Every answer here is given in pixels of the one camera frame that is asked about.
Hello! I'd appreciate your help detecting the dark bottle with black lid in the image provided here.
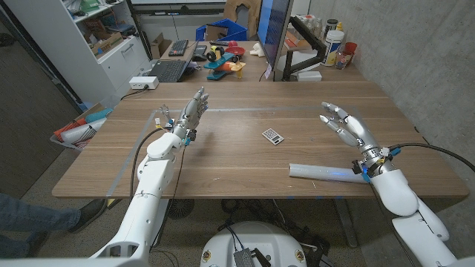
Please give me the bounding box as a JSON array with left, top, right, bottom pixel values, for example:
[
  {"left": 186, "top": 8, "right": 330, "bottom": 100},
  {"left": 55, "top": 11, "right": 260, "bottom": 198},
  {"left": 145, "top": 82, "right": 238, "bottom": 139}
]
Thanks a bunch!
[{"left": 324, "top": 19, "right": 339, "bottom": 38}]

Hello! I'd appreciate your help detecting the black round floor fan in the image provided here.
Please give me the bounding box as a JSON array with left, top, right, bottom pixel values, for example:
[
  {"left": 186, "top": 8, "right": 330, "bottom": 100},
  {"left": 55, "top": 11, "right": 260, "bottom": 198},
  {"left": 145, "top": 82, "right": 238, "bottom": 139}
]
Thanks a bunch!
[{"left": 168, "top": 199, "right": 195, "bottom": 220}]

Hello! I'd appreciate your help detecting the white wipes canister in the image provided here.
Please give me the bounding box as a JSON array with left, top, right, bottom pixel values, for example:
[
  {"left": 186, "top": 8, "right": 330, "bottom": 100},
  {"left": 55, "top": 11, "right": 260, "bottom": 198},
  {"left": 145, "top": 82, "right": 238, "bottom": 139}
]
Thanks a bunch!
[{"left": 321, "top": 29, "right": 345, "bottom": 67}]

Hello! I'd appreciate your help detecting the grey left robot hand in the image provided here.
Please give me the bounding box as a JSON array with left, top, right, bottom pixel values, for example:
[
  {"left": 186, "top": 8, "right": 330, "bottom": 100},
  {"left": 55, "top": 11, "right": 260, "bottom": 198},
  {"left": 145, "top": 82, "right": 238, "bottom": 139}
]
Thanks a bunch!
[{"left": 171, "top": 87, "right": 209, "bottom": 142}]

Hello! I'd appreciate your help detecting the white roll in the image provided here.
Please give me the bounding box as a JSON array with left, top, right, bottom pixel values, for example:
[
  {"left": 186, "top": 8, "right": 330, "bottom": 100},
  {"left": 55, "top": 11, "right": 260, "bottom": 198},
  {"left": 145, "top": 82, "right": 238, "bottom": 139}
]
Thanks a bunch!
[{"left": 60, "top": 117, "right": 108, "bottom": 145}]

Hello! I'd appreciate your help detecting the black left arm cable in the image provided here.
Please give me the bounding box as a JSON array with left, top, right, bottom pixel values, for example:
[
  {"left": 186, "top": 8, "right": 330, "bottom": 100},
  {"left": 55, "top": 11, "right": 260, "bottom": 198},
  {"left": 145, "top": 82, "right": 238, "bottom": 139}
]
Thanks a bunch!
[{"left": 128, "top": 127, "right": 164, "bottom": 203}]

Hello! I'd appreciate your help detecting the flat white box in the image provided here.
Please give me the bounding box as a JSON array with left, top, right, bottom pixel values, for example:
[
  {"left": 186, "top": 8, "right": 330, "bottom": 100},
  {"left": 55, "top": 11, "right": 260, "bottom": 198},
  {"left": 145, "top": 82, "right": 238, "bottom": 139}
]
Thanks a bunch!
[{"left": 296, "top": 70, "right": 323, "bottom": 82}]

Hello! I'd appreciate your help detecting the black keyboard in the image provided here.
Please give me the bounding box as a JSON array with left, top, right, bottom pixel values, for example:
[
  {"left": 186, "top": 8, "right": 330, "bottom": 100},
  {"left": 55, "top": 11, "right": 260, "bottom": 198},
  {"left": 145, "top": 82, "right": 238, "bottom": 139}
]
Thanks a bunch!
[{"left": 168, "top": 39, "right": 189, "bottom": 57}]

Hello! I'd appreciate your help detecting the plastic wrap roll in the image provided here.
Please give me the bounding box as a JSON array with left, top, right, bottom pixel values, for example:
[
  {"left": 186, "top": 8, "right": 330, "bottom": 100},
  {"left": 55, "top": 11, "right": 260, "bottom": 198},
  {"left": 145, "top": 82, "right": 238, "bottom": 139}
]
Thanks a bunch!
[{"left": 288, "top": 162, "right": 370, "bottom": 185}]

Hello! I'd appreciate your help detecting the cardboard box with label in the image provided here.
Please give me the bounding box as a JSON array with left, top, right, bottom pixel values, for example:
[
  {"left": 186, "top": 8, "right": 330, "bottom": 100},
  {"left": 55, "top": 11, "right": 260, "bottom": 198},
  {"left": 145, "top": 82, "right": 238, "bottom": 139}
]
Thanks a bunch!
[{"left": 91, "top": 32, "right": 124, "bottom": 56}]

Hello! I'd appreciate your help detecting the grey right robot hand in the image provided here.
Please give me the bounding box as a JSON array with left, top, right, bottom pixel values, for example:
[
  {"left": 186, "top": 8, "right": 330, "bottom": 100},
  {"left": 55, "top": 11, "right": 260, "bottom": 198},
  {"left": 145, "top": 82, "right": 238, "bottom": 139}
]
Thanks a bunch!
[{"left": 319, "top": 102, "right": 390, "bottom": 171}]

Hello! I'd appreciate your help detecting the red cup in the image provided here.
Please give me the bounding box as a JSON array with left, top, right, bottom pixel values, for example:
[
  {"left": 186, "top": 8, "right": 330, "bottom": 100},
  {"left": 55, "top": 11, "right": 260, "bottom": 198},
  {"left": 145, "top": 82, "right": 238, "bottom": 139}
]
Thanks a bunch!
[{"left": 343, "top": 42, "right": 358, "bottom": 64}]

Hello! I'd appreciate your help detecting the black power strip cable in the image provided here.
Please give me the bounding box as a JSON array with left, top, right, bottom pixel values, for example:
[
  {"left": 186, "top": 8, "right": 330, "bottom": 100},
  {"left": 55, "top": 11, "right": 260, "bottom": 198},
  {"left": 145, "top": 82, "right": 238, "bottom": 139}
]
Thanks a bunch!
[{"left": 120, "top": 85, "right": 150, "bottom": 101}]

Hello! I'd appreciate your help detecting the orange box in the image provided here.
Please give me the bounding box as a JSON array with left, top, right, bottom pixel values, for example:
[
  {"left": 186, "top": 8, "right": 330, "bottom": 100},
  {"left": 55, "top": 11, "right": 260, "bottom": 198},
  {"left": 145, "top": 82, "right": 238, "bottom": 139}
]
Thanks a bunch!
[{"left": 284, "top": 29, "right": 312, "bottom": 51}]

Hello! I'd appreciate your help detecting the clear plastic floor bin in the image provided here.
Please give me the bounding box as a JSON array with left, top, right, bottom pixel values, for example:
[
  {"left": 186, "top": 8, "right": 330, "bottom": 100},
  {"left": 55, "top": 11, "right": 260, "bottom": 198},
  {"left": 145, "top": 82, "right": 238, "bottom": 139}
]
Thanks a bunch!
[{"left": 50, "top": 107, "right": 114, "bottom": 151}]

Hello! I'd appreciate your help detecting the open cardboard box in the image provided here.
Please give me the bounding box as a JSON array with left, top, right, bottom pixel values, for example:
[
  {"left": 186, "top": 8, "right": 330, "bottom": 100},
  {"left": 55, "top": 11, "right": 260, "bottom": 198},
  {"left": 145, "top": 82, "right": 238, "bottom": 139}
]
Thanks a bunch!
[{"left": 150, "top": 32, "right": 173, "bottom": 59}]

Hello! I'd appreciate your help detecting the small white calculator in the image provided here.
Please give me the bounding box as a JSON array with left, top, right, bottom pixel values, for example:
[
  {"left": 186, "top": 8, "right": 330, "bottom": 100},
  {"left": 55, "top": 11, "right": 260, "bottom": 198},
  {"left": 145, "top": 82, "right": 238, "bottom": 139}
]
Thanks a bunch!
[{"left": 261, "top": 128, "right": 285, "bottom": 146}]

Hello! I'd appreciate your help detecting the colourful wooden toy airplane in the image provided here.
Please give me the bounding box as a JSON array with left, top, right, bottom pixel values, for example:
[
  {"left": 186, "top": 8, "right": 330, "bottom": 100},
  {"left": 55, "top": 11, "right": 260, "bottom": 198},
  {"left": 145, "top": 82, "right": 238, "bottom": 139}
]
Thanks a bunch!
[{"left": 203, "top": 44, "right": 246, "bottom": 81}]

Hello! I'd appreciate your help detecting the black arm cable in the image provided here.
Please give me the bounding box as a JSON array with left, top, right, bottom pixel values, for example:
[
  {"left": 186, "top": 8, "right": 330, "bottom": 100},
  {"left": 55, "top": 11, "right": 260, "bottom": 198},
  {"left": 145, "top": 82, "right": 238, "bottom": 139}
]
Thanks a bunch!
[
  {"left": 128, "top": 127, "right": 164, "bottom": 203},
  {"left": 387, "top": 142, "right": 475, "bottom": 174}
]

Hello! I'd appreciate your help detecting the person leg in jeans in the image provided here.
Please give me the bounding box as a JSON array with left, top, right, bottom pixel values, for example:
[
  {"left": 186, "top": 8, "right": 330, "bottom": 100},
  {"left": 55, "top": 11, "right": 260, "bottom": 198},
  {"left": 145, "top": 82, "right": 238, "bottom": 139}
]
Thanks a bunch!
[{"left": 0, "top": 191, "right": 82, "bottom": 259}]

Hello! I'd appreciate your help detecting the white shelf cabinet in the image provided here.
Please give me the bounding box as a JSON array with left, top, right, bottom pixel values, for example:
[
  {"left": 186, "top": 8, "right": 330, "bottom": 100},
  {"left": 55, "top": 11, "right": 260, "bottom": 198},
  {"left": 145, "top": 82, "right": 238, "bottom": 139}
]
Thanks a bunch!
[{"left": 3, "top": 0, "right": 153, "bottom": 105}]

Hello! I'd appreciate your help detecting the clear glass jar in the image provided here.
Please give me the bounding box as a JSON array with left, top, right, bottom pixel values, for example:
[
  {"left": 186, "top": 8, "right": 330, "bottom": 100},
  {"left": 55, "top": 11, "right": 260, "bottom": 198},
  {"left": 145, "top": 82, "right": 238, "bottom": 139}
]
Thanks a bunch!
[{"left": 335, "top": 50, "right": 352, "bottom": 70}]

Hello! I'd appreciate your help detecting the blue plastic bin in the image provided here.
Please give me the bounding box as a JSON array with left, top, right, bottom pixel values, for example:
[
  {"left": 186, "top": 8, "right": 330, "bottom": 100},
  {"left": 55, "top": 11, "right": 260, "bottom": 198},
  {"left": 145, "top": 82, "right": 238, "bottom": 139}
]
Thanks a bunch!
[{"left": 195, "top": 18, "right": 249, "bottom": 42}]

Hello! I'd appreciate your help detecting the brown cardboard sheet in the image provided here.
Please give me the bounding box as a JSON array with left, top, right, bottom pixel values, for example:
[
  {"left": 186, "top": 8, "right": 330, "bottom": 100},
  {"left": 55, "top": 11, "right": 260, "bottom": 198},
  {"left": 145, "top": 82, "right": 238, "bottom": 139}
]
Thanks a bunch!
[{"left": 223, "top": 0, "right": 263, "bottom": 23}]

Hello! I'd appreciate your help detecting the black shoe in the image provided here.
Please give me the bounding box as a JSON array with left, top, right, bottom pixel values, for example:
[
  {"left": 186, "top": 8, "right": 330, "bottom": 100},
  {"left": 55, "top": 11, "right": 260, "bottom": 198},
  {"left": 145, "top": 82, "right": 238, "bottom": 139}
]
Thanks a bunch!
[{"left": 68, "top": 199, "right": 108, "bottom": 234}]

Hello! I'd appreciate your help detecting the computer monitor with blue screen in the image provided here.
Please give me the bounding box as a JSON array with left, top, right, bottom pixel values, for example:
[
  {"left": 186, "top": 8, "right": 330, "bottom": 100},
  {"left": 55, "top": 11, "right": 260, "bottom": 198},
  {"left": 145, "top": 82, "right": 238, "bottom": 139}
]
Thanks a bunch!
[{"left": 257, "top": 0, "right": 295, "bottom": 73}]

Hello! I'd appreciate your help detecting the wooden office desk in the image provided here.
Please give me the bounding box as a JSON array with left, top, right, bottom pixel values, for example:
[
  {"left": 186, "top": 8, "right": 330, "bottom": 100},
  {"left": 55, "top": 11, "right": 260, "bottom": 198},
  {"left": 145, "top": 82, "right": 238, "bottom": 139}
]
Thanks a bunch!
[{"left": 159, "top": 39, "right": 368, "bottom": 83}]

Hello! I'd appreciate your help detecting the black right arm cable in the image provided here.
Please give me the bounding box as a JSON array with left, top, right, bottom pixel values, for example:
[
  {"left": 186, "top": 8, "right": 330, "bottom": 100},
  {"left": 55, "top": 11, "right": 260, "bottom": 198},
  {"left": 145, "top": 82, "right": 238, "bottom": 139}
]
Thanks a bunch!
[{"left": 387, "top": 142, "right": 475, "bottom": 174}]

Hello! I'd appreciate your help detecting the orange roll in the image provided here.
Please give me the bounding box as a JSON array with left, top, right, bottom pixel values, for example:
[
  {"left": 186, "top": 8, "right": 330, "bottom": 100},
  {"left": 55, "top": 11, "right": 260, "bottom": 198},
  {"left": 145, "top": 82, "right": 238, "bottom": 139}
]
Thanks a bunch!
[{"left": 53, "top": 117, "right": 87, "bottom": 142}]

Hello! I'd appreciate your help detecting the white toy figure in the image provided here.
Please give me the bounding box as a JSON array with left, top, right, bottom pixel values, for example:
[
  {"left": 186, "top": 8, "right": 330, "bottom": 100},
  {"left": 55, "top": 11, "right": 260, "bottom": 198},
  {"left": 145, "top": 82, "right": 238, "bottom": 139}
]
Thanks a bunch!
[{"left": 249, "top": 42, "right": 265, "bottom": 58}]

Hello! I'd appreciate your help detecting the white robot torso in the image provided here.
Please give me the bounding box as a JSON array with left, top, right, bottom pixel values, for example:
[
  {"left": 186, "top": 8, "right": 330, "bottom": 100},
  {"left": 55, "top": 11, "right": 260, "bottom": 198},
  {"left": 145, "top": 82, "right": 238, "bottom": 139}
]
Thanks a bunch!
[{"left": 199, "top": 221, "right": 308, "bottom": 267}]

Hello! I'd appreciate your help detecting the teal roll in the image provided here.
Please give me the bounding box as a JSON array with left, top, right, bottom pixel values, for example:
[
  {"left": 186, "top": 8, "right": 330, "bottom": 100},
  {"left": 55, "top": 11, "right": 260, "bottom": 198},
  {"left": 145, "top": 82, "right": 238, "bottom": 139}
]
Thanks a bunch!
[{"left": 85, "top": 108, "right": 114, "bottom": 123}]

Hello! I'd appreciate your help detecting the black laptop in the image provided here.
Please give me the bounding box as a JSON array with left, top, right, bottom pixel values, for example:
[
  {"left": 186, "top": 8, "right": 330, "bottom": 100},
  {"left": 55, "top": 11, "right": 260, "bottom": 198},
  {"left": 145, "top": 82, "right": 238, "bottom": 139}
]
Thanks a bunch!
[{"left": 148, "top": 40, "right": 200, "bottom": 83}]

